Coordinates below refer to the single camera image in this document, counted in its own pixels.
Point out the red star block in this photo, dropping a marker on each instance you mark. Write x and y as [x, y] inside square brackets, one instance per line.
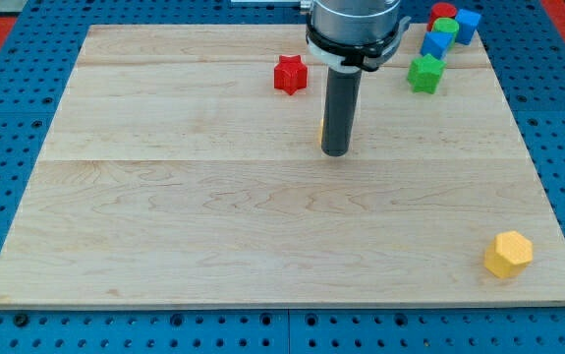
[290, 74]

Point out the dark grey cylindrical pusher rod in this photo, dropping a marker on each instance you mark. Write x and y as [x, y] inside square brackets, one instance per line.
[342, 91]

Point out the blue cube block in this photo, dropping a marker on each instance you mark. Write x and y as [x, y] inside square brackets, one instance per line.
[436, 44]
[468, 22]

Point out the blue cube block front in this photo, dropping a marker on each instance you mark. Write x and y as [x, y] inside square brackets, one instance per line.
[436, 44]

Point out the green cylinder block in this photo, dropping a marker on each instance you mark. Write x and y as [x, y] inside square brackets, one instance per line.
[448, 26]

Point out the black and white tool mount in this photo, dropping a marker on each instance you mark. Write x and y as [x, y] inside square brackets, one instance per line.
[350, 58]

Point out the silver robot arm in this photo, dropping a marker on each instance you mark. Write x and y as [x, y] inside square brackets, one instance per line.
[350, 37]

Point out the blue cube block rear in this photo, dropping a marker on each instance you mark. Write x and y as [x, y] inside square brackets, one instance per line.
[468, 22]

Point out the wooden board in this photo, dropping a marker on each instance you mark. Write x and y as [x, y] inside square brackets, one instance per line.
[175, 176]

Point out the yellow heart block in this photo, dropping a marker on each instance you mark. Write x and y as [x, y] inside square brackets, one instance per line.
[320, 132]

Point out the green star block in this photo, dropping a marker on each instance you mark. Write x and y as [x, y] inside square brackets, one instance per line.
[425, 73]

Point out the red cylinder block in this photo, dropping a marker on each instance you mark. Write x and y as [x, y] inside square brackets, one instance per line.
[440, 10]

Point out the yellow hexagon block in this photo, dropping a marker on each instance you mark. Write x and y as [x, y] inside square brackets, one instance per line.
[508, 254]

